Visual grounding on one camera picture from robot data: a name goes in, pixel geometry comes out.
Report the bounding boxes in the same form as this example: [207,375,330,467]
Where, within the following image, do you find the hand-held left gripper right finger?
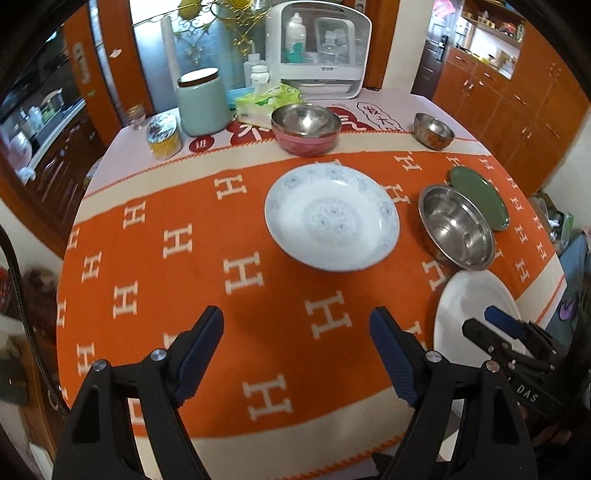
[368,306,539,480]

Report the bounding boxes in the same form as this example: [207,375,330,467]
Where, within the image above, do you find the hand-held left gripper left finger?
[52,305,225,480]

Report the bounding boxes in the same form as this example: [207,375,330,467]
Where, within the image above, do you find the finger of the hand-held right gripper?
[484,306,528,341]
[462,318,516,361]

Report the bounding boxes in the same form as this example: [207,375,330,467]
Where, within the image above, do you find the plain white plate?
[433,269,528,370]

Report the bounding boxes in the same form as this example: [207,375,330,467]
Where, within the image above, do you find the pink steel bowl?
[270,104,342,157]

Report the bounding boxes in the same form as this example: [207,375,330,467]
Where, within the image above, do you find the orange patterned blanket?
[54,147,567,468]

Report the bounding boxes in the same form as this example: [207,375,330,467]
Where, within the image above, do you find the large steel bowl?
[418,185,496,271]

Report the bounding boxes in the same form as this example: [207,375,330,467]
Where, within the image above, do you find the green plate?
[449,166,510,232]

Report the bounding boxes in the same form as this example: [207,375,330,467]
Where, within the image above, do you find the blue patterned white deep plate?
[264,162,400,272]

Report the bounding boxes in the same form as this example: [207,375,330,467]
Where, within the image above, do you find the small steel bowl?
[412,112,455,150]

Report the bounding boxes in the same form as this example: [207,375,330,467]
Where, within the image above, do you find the clear plastic food container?
[146,113,182,161]

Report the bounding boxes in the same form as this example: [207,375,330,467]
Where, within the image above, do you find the white printed tablecloth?
[83,87,491,197]

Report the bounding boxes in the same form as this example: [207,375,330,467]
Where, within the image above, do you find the small glass jar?
[125,104,148,131]

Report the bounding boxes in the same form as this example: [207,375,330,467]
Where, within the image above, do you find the celadon jar with wooden lid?
[177,67,232,137]

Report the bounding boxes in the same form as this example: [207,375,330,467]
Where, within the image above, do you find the wooden cabinet with glass doors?
[0,21,108,243]

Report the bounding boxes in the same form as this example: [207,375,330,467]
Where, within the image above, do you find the green tissue pack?
[235,84,308,127]

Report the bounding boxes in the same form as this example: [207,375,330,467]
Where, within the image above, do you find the blue plastic bag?
[226,86,253,112]

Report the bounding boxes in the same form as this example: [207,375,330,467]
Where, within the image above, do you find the white pill bottle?
[250,65,271,94]

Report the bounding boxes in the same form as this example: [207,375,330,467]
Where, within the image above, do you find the tall white plastic bottle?
[243,52,267,89]

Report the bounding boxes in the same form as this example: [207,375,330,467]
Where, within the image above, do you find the white countertop sterilizer cabinet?
[265,1,373,100]

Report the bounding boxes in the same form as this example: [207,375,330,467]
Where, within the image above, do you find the white bottle with teal label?
[284,12,306,64]

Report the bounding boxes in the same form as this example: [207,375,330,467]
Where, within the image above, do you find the gold metal ornament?
[174,0,279,49]

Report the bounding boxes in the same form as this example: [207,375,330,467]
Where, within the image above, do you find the black cable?
[0,225,71,418]

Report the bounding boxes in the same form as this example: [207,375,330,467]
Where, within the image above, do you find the wooden cupboard with small handles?
[433,0,589,197]

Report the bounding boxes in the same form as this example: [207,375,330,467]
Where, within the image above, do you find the metal door handle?
[73,42,92,85]

